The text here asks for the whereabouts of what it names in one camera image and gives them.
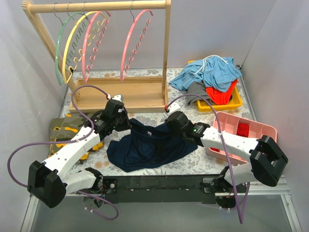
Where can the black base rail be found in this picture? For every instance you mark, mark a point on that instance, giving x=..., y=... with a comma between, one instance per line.
x=198, y=188

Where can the green hanger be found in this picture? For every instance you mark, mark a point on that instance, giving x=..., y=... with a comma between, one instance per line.
x=58, y=53

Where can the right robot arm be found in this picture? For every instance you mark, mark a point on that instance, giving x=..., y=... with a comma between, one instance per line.
x=264, y=159

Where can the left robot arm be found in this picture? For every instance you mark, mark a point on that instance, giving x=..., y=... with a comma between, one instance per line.
x=49, y=180

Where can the floral table mat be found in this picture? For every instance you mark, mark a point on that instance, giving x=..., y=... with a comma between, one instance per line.
x=196, y=162

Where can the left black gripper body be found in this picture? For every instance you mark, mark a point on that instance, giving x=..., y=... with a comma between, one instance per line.
x=123, y=121

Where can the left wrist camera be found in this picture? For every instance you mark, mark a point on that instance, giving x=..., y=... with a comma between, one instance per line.
x=118, y=97

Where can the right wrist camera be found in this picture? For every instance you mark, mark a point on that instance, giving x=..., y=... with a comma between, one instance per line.
x=174, y=107

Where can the pink hanger right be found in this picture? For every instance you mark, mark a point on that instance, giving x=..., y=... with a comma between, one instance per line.
x=125, y=64

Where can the pink divided organizer tray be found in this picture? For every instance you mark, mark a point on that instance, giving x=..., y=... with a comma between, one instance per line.
x=229, y=123

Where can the wooden clothes rack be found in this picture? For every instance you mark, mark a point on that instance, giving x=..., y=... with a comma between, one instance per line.
x=141, y=94

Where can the grey garment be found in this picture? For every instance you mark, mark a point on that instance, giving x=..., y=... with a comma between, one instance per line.
x=197, y=89

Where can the pink hanger left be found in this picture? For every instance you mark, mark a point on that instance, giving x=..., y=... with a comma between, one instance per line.
x=93, y=37

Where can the navy blue shorts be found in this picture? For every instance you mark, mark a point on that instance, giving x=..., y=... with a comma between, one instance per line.
x=147, y=147

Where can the red knitted garment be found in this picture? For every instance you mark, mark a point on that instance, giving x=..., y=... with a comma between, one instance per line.
x=221, y=98

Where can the camouflage shorts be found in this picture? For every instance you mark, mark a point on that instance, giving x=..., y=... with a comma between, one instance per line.
x=66, y=128

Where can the yellow hanger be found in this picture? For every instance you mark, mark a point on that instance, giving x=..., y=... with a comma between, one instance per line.
x=82, y=43

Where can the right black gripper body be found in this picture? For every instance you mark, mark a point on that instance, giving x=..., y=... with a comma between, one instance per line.
x=172, y=130

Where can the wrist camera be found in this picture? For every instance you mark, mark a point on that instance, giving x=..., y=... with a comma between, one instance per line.
x=174, y=107
x=118, y=97

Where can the yellow plastic tray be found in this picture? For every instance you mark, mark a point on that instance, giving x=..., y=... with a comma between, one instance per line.
x=233, y=104

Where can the light blue shorts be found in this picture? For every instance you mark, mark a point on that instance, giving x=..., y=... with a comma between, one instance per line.
x=213, y=71

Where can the pink hanger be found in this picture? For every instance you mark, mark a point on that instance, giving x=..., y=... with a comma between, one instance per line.
x=93, y=37
x=125, y=64

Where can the red cloth in organizer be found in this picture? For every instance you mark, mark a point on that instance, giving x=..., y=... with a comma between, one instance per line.
x=243, y=130

